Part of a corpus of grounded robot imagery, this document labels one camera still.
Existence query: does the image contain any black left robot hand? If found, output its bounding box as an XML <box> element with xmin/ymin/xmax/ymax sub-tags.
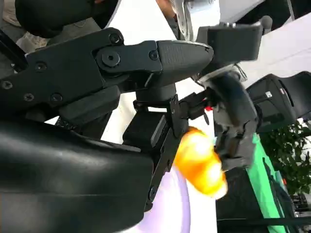
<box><xmin>181</xmin><ymin>72</ymin><xmax>259</xmax><ymax>171</ymax></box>

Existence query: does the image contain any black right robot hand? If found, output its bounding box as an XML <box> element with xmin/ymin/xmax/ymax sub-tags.
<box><xmin>0</xmin><ymin>27</ymin><xmax>215</xmax><ymax>233</ymax></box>

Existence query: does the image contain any orange white toy bread roll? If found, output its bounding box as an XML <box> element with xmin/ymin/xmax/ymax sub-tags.
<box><xmin>173</xmin><ymin>126</ymin><xmax>228</xmax><ymax>200</ymax></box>

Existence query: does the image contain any green cloth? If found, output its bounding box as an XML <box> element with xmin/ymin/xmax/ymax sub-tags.
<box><xmin>245</xmin><ymin>133</ymin><xmax>295</xmax><ymax>233</ymax></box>

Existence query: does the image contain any green potted plant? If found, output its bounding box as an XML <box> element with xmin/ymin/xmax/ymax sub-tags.
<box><xmin>261</xmin><ymin>122</ymin><xmax>311</xmax><ymax>196</ymax></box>

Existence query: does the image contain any lilac plate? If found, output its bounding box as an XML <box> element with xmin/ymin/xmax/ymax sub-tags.
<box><xmin>130</xmin><ymin>167</ymin><xmax>193</xmax><ymax>233</ymax></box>

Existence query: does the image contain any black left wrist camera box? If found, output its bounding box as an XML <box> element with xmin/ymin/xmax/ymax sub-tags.
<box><xmin>196</xmin><ymin>22</ymin><xmax>264</xmax><ymax>71</ymax></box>

